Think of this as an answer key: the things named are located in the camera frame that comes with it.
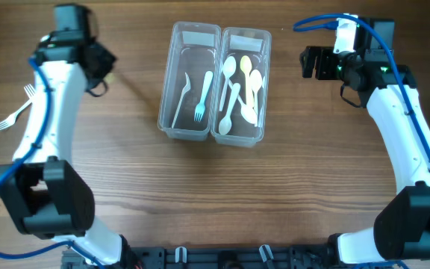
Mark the left clear plastic container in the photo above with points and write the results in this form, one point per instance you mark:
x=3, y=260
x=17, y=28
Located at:
x=194, y=49

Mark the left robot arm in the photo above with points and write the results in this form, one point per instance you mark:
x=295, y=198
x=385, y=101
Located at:
x=42, y=192

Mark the yellow plastic fork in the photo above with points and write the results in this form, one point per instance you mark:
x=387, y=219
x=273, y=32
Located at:
x=109, y=78

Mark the white plastic spoon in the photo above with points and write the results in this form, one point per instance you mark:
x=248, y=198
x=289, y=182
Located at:
x=228, y=69
x=247, y=113
x=256, y=83
x=225, y=124

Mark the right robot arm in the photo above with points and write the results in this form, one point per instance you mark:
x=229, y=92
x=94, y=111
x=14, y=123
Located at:
x=401, y=231

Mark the yellow plastic spoon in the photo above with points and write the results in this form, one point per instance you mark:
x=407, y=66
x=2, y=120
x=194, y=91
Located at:
x=246, y=68

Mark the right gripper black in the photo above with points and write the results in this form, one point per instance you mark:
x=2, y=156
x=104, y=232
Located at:
x=324, y=54

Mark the white fork diagonal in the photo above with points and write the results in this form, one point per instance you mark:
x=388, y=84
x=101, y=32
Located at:
x=184, y=91

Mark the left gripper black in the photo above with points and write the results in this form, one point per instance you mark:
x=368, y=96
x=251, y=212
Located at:
x=107, y=60

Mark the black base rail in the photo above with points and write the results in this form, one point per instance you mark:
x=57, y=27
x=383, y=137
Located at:
x=293, y=257

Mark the right clear plastic container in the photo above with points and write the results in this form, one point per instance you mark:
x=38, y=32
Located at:
x=237, y=42

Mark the white fork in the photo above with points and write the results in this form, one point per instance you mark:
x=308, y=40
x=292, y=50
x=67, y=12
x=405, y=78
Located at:
x=29, y=90
x=200, y=108
x=12, y=118

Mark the clear plastic container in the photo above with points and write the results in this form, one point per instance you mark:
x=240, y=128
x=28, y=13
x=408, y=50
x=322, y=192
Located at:
x=237, y=42
x=194, y=49

